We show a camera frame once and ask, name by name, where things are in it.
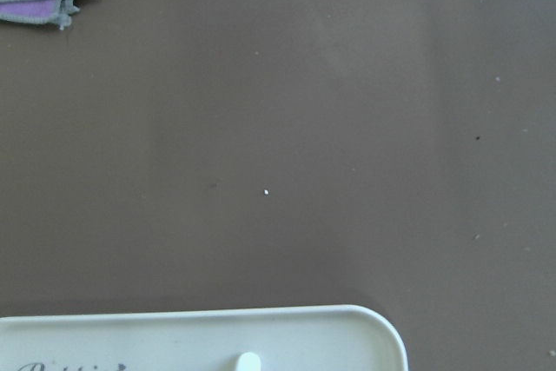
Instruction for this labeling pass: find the white ceramic spoon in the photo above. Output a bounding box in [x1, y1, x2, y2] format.
[235, 352, 261, 371]

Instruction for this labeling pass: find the cream rabbit print tray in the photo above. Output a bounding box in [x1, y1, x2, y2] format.
[1, 305, 408, 370]

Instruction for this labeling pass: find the purple folded cloth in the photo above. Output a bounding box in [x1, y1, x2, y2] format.
[1, 0, 60, 18]

